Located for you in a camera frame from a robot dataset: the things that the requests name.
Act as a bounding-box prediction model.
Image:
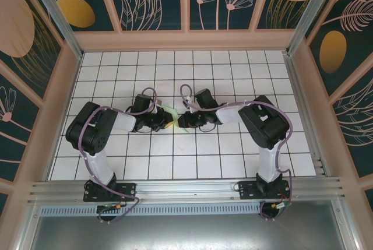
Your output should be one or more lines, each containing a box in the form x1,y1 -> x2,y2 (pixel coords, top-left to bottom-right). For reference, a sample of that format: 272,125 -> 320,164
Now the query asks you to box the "small controller board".
97,202 -> 126,212
269,200 -> 293,214

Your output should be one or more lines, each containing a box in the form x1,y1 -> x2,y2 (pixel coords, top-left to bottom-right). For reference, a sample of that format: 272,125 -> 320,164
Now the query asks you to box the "aluminium side rail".
284,51 -> 332,178

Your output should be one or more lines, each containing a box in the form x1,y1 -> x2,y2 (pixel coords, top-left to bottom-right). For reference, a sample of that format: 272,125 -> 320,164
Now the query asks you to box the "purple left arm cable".
78,87 -> 160,225

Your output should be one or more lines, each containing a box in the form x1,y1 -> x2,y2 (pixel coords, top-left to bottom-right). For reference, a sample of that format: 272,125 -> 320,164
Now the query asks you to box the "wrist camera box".
133,93 -> 164,114
185,88 -> 216,110

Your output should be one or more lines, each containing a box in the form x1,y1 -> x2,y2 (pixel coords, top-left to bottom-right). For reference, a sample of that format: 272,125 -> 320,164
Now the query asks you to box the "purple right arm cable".
180,83 -> 293,221

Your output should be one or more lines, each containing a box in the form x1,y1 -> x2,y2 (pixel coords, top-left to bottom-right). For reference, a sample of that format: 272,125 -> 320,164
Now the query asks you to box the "aluminium corner post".
24,0 -> 84,60
287,0 -> 342,55

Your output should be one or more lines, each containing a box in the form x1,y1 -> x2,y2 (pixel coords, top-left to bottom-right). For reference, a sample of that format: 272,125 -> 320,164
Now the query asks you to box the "long aluminium mounting rail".
27,176 -> 346,206

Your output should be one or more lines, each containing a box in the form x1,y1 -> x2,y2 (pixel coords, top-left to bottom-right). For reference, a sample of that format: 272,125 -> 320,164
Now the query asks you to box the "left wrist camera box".
133,93 -> 164,114

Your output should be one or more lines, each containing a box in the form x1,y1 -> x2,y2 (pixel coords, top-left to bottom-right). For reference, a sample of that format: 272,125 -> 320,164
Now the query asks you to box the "wall panel with pink flowers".
188,0 -> 266,32

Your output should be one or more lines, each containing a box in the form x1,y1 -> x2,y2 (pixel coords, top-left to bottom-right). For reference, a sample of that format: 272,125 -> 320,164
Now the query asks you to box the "wall panel with large pale disc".
0,0 -> 65,101

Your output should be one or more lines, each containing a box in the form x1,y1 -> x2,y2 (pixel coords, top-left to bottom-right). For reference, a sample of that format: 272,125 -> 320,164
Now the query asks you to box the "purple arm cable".
78,87 -> 160,225
180,83 -> 293,221

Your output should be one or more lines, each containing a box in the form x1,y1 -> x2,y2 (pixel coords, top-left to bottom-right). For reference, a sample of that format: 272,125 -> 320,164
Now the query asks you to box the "wall panel with oval and feather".
304,0 -> 373,98

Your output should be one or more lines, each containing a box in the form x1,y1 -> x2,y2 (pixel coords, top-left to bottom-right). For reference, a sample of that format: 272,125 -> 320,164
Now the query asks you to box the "wall panel with feather leaves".
330,72 -> 373,179

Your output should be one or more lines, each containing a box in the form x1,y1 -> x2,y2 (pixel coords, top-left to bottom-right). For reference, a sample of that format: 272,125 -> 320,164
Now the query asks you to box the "wall panel with gold oval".
43,0 -> 122,33

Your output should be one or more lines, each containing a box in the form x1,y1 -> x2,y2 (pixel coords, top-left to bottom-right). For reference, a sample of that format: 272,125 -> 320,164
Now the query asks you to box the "grey metal sheet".
17,214 -> 359,250

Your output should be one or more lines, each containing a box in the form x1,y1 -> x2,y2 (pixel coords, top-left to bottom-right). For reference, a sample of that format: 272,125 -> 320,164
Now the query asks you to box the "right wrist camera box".
185,88 -> 216,110

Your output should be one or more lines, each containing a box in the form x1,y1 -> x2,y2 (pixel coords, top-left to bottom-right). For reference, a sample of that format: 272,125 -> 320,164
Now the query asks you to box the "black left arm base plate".
83,182 -> 138,203

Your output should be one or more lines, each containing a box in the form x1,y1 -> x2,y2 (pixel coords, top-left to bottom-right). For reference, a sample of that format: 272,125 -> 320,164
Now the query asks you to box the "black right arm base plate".
238,180 -> 292,201

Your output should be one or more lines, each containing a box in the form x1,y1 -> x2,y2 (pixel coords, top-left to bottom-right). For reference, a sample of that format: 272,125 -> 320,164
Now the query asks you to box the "slotted grey cable duct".
39,203 -> 263,217

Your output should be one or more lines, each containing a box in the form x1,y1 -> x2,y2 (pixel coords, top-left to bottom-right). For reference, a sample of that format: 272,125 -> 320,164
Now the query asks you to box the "wall panel with flower outline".
0,59 -> 41,184

